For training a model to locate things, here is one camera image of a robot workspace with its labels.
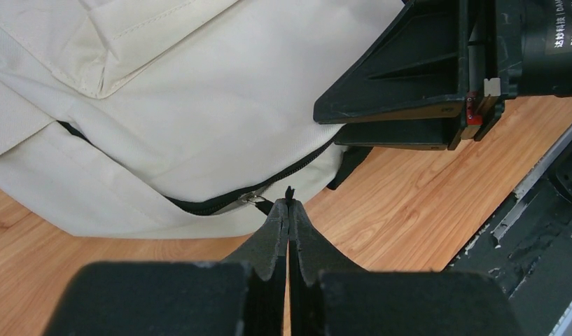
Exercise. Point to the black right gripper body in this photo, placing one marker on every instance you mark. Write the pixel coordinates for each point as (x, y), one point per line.
(517, 49)

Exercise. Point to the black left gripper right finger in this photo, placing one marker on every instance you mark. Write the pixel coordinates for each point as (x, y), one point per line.
(332, 295)

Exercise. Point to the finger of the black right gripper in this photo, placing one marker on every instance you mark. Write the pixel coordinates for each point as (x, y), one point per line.
(416, 69)
(438, 134)

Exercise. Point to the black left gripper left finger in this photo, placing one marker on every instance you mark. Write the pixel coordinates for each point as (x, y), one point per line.
(226, 297)

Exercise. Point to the cream canvas backpack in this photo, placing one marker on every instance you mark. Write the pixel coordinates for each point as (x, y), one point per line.
(167, 119)

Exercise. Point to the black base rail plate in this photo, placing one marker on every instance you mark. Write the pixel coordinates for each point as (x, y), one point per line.
(525, 246)

